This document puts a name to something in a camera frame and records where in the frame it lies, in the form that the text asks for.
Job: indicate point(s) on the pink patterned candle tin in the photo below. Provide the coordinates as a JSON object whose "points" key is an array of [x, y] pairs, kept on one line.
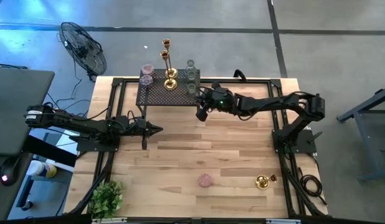
{"points": [[147, 69], [205, 180]]}

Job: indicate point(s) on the short brass candlestick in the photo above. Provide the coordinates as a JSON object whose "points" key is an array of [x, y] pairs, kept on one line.
{"points": [[262, 182]]}

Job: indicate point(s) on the grey metal cart frame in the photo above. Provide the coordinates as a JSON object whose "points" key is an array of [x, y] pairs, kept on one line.
{"points": [[367, 146]]}

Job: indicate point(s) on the green potted plant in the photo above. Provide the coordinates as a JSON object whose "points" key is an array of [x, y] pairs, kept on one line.
{"points": [[105, 199]]}

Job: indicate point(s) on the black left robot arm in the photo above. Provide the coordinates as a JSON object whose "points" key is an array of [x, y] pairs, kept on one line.
{"points": [[71, 123]]}

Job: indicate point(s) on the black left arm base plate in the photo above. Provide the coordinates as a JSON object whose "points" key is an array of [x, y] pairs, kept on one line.
{"points": [[96, 144]]}

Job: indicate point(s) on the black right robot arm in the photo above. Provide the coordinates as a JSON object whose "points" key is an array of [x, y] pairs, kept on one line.
{"points": [[273, 104]]}

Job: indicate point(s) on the black floor fan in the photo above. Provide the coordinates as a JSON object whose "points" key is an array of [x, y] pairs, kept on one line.
{"points": [[83, 49]]}

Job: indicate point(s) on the black perforated metal shelf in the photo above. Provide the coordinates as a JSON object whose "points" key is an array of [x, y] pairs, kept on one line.
{"points": [[158, 96]]}

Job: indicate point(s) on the dark grey desk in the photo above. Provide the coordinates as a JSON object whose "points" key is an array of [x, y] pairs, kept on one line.
{"points": [[15, 109]]}

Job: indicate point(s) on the black computer mouse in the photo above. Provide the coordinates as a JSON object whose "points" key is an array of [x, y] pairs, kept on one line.
{"points": [[8, 169]]}

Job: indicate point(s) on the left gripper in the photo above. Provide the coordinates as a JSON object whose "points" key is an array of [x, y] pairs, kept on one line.
{"points": [[136, 127]]}

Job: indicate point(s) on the black aluminium table frame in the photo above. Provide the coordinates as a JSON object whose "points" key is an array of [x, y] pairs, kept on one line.
{"points": [[258, 81]]}

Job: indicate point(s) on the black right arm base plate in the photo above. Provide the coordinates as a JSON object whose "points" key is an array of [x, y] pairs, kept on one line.
{"points": [[301, 144]]}

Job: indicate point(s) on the tall brass candlestick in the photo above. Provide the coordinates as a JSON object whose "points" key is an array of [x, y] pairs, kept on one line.
{"points": [[171, 73], [170, 84]]}

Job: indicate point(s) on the white and yellow canister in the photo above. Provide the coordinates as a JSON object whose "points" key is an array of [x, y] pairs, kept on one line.
{"points": [[43, 169]]}

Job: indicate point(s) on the ribbed clear glass candle holder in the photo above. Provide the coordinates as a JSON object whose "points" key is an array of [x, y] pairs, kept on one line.
{"points": [[192, 88], [190, 63], [191, 75]]}

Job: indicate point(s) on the blue patterned candle tin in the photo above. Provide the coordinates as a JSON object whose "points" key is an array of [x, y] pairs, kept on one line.
{"points": [[146, 80]]}

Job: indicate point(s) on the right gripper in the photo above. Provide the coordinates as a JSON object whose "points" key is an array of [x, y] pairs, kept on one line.
{"points": [[220, 101]]}

